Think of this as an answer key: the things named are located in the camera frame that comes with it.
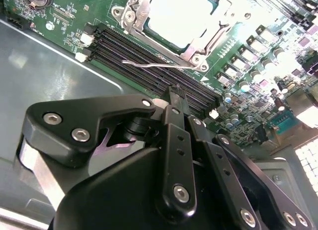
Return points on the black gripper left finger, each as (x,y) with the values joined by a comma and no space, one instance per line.
(74,115)

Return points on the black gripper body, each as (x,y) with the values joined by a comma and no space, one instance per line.
(111,195)

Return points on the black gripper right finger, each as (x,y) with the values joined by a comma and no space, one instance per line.
(223,165)

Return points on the silver CPU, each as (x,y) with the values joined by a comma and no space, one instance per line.
(179,14)

